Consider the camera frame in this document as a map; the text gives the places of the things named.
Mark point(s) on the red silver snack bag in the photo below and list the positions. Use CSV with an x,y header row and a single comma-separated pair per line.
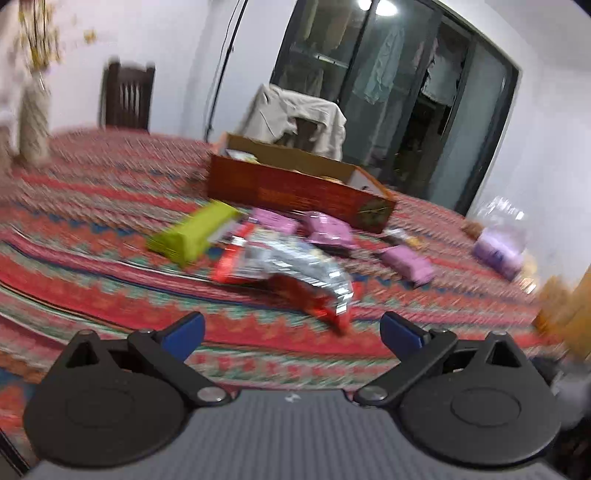
x,y
286,272

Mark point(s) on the green snack packet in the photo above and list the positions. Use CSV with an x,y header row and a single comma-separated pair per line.
x,y
194,233

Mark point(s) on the brown floss cake packet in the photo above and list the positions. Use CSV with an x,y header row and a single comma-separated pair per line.
x,y
404,237

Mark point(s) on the orange cardboard box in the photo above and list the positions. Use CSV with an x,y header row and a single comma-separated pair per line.
x,y
295,194

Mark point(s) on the floral ceramic vase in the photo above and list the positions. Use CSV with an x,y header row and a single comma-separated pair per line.
x,y
33,124

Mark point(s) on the small white snack packet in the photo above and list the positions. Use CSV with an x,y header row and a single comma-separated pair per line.
x,y
240,156

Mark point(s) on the light blue hanging shirt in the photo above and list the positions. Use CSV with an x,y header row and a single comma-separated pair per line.
x,y
383,64

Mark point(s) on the black floor lamp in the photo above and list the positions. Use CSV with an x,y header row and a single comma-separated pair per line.
x,y
226,69

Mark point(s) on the patterned red tablecloth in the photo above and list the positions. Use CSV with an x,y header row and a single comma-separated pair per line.
x,y
115,184

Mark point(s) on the white hanging garment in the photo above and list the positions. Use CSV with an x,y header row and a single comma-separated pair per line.
x,y
443,76

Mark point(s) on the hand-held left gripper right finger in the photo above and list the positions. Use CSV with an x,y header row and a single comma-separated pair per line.
x,y
401,334

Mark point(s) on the purple tissue pack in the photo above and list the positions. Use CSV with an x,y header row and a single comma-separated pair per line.
x,y
498,254

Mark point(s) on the clear plastic bag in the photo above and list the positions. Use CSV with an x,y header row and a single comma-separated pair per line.
x,y
501,214

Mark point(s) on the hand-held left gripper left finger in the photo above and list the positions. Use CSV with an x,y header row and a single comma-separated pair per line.
x,y
184,330

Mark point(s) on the beige jacket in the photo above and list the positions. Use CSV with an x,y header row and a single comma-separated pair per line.
x,y
286,113

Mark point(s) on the glass jar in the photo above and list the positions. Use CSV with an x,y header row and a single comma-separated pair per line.
x,y
556,304

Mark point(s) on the dark wooden chair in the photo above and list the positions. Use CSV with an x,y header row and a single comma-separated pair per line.
x,y
127,97
307,134

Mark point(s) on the yellow flower branches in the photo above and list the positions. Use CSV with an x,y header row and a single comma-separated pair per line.
x,y
39,37

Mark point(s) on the pink snack packet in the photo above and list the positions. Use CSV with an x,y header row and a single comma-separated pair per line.
x,y
274,220
330,228
408,265

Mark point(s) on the glass sliding door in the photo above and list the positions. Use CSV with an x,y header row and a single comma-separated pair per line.
x,y
480,129

